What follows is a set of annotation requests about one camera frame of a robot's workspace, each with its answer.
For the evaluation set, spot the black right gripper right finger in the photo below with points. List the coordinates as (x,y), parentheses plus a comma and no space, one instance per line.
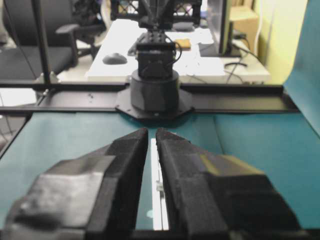
(220,197)

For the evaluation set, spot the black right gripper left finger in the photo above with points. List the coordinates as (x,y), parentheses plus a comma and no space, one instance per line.
(85,198)

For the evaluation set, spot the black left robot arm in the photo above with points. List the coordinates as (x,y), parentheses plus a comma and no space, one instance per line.
(154,90)

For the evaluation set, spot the black computer mouse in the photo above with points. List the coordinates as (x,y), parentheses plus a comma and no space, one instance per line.
(114,59)

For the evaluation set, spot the black office chair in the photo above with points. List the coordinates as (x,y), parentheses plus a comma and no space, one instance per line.
(49,36)

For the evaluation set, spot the black computer monitor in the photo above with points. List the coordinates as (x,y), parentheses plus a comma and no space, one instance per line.
(221,29)

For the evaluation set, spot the cardboard box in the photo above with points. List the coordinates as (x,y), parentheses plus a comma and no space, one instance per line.
(245,20)

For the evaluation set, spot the aluminium profile rail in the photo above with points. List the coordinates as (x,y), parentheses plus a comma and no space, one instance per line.
(159,207)

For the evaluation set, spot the black metal frame rail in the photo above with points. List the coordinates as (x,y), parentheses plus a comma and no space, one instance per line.
(200,98)

